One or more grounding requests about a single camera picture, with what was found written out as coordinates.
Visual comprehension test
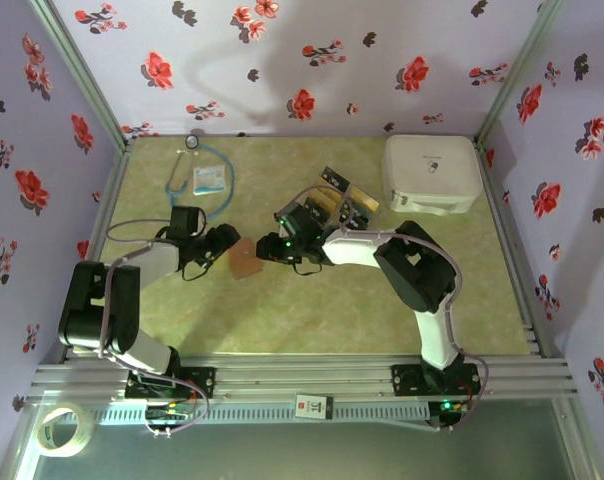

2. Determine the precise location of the gold credit card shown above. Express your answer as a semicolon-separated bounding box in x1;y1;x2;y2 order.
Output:
311;180;344;206
349;187;381;214

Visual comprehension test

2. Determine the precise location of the white blue sachet packet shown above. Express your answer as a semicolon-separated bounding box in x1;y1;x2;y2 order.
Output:
191;164;227;196

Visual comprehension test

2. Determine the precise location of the blue stethoscope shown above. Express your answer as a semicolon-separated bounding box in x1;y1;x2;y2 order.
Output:
164;133;237;221

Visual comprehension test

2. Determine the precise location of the white zipped medical case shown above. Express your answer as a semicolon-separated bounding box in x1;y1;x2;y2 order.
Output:
380;134;485;217

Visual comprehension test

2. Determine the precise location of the small white label box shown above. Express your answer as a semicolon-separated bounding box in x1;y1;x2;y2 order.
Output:
294;394;333;420

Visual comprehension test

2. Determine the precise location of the clear tape roll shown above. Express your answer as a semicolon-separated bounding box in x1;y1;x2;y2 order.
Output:
36;401;94;459

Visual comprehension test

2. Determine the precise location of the aluminium table edge rail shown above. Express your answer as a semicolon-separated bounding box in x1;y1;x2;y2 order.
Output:
61;142;133;364
474;142;548;359

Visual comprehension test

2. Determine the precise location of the left arm lavender cable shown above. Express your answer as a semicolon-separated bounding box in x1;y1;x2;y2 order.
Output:
99;218;211;439

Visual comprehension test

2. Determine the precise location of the arm lavender cable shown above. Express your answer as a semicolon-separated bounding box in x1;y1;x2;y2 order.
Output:
289;184;491;434
99;218;211;439

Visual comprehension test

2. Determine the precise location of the aluminium frame beam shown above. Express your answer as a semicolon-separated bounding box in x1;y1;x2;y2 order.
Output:
29;355;578;403

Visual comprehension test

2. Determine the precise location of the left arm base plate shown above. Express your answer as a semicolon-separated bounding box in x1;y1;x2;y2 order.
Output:
125;367;217;400

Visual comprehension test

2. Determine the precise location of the right arm lavender cable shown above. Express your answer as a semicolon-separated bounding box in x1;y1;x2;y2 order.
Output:
289;184;491;434

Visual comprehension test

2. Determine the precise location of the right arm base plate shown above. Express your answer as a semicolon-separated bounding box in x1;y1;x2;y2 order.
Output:
390;363;482;399

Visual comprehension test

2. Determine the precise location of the white slotted cable duct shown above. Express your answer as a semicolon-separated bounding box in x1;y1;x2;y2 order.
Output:
89;403;431;426

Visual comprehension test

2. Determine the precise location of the aluminium frame post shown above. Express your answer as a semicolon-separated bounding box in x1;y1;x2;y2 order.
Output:
26;0;136;151
474;0;568;149

